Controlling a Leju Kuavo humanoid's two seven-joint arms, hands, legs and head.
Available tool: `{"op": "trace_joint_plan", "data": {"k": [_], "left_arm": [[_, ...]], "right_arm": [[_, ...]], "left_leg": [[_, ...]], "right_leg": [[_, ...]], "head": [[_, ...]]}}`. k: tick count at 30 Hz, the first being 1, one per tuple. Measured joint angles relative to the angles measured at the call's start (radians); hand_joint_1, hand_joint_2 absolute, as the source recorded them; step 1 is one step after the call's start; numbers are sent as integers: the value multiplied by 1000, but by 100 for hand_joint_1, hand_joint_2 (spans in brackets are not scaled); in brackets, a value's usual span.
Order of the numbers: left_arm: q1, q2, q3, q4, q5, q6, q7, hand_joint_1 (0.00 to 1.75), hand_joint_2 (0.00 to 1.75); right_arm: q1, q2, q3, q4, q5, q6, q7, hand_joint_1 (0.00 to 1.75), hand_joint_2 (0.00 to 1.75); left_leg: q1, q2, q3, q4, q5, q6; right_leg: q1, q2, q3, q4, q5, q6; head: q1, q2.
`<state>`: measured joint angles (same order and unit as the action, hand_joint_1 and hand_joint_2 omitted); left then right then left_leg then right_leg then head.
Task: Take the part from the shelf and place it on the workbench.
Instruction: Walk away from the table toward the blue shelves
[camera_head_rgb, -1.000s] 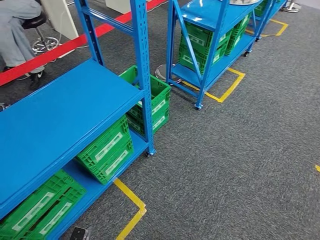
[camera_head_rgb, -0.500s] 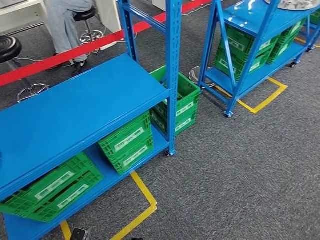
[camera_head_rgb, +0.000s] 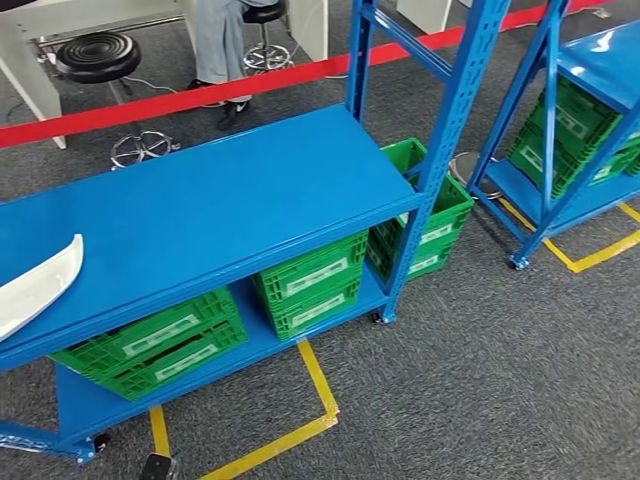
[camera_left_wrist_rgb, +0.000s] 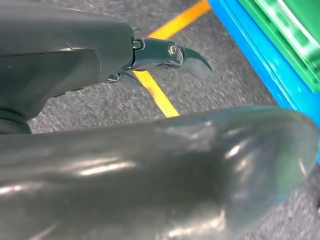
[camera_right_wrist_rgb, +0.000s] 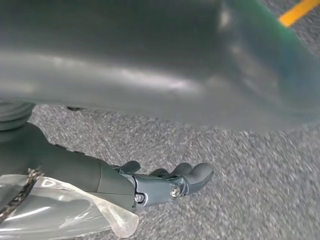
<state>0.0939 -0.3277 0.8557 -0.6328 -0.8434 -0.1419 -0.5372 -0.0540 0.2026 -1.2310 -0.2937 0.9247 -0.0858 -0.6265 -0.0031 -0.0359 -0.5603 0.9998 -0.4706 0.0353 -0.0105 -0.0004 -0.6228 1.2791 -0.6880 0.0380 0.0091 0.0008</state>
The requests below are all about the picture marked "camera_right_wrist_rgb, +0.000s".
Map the grey robot body shell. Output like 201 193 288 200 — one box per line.
0 0 320 133

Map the yellow floor tape square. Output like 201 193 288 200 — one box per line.
278 0 320 27

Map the black braided cable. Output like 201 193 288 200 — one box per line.
0 168 44 223

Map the clear plastic film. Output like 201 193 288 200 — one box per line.
0 173 140 240

